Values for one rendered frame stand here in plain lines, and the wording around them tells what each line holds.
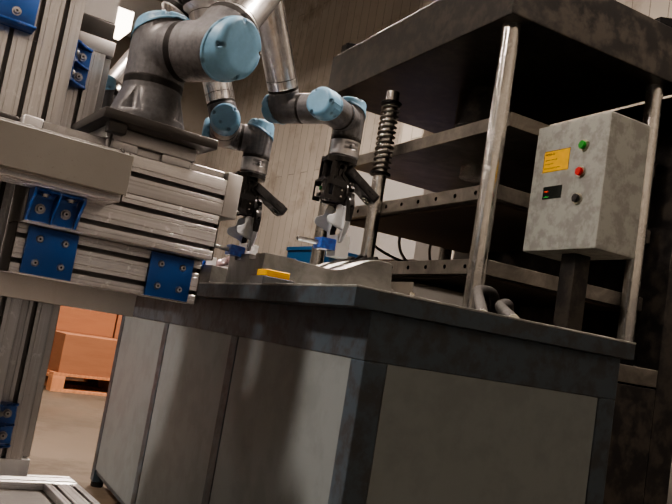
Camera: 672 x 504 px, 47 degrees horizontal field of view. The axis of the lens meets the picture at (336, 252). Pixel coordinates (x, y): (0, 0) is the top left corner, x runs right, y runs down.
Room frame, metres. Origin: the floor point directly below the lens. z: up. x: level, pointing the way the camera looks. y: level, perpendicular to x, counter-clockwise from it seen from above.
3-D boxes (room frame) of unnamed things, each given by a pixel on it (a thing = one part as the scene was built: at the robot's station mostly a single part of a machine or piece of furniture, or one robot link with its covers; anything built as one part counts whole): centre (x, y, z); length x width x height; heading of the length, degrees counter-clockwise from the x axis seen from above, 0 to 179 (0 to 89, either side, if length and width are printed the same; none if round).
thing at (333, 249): (1.89, 0.04, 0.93); 0.13 x 0.05 x 0.05; 117
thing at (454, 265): (3.11, -0.55, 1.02); 1.10 x 0.74 x 0.05; 27
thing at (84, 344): (6.65, 1.73, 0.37); 1.26 x 0.90 x 0.74; 122
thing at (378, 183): (3.09, -0.12, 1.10); 0.05 x 0.05 x 1.30
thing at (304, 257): (6.74, 0.10, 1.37); 0.58 x 0.43 x 0.23; 33
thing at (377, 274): (2.16, 0.01, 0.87); 0.50 x 0.26 x 0.14; 117
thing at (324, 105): (1.82, 0.09, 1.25); 0.11 x 0.11 x 0.08; 60
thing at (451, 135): (3.12, -0.56, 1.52); 1.10 x 0.70 x 0.05; 27
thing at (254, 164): (2.10, 0.26, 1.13); 0.08 x 0.08 x 0.05
